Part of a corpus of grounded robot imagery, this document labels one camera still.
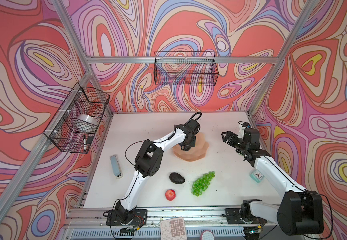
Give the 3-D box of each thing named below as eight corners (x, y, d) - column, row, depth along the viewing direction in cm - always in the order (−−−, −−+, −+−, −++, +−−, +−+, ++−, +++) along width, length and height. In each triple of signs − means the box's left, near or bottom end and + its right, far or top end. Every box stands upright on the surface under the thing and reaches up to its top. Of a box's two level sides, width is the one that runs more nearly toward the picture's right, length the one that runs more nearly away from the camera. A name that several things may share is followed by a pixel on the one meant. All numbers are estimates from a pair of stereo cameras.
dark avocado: (168, 179, 87) (168, 176, 84) (173, 172, 90) (173, 169, 87) (180, 188, 84) (180, 185, 81) (184, 181, 87) (185, 178, 83)
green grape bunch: (197, 198, 81) (198, 195, 78) (188, 188, 85) (189, 185, 81) (216, 178, 88) (218, 175, 84) (208, 170, 91) (209, 167, 88)
